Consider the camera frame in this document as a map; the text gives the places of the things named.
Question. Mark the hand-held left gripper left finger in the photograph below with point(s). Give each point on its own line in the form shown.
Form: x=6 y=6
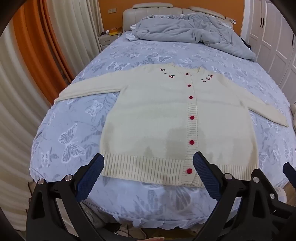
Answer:
x=90 y=178

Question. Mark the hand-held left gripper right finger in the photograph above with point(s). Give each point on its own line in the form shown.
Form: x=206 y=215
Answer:
x=205 y=178

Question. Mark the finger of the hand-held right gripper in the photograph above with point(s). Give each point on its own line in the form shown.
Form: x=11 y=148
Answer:
x=285 y=209
x=290 y=173

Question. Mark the cream knit cardigan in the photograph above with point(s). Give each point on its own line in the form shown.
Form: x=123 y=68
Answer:
x=150 y=111

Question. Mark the bed with butterfly sheet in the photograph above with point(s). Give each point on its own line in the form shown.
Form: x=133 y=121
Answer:
x=81 y=139

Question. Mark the white sheer curtain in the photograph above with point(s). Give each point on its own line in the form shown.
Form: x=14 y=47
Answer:
x=16 y=115
x=76 y=30

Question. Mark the white wardrobe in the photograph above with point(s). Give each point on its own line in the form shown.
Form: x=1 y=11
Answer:
x=272 y=46

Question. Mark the black item on bed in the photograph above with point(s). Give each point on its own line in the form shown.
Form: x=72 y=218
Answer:
x=246 y=44

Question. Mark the white nightstand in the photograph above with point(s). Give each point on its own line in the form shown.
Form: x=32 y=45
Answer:
x=105 y=42

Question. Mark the orange curtain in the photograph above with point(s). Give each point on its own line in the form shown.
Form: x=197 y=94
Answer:
x=39 y=46

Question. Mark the patterned pillow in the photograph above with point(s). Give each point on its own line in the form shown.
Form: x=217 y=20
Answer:
x=130 y=36

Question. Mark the grey duvet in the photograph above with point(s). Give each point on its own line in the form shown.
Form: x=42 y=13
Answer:
x=185 y=30

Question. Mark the beige padded headboard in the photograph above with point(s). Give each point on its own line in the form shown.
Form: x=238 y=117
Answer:
x=157 y=10

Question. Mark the wall socket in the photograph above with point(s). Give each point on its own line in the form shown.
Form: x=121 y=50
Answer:
x=112 y=10

